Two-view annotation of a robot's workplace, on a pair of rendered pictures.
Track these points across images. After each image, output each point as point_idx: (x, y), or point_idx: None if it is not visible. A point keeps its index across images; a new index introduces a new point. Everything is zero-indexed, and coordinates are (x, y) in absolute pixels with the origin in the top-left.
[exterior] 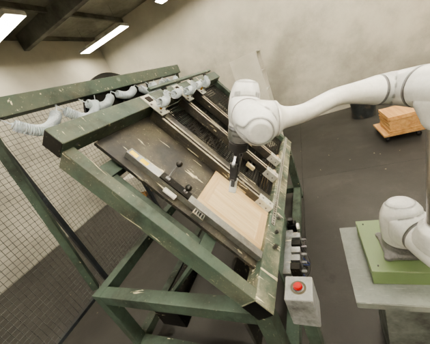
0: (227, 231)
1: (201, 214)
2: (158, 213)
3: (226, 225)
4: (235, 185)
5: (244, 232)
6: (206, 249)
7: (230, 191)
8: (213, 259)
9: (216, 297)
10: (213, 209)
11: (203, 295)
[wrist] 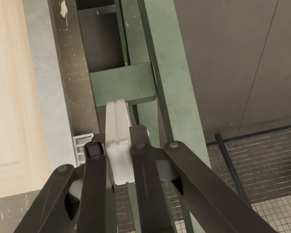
0: (57, 60)
1: (79, 146)
2: (194, 225)
3: (42, 72)
4: (127, 121)
5: (3, 22)
6: (125, 80)
7: (130, 125)
8: (164, 47)
9: (130, 19)
10: (22, 132)
11: (130, 44)
